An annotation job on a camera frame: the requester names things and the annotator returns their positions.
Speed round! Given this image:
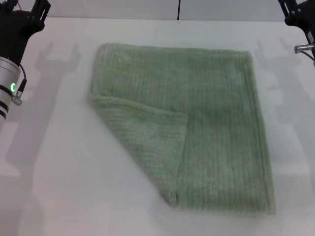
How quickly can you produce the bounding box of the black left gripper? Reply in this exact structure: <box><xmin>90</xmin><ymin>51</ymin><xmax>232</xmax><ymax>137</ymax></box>
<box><xmin>0</xmin><ymin>0</ymin><xmax>52</xmax><ymax>66</ymax></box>

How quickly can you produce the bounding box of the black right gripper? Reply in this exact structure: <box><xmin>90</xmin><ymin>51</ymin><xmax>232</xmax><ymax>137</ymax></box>
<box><xmin>278</xmin><ymin>0</ymin><xmax>315</xmax><ymax>46</ymax></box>

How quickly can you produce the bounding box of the green ribbed towel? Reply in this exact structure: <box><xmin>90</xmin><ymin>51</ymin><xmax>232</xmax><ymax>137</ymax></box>
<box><xmin>89</xmin><ymin>43</ymin><xmax>277</xmax><ymax>217</ymax></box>

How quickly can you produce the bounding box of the dark right arm cable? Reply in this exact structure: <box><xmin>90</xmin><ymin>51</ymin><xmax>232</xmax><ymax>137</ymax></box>
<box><xmin>294</xmin><ymin>44</ymin><xmax>315</xmax><ymax>62</ymax></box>

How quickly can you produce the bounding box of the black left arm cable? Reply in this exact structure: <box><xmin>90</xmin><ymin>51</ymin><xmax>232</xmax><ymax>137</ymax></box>
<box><xmin>11</xmin><ymin>64</ymin><xmax>28</xmax><ymax>106</ymax></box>

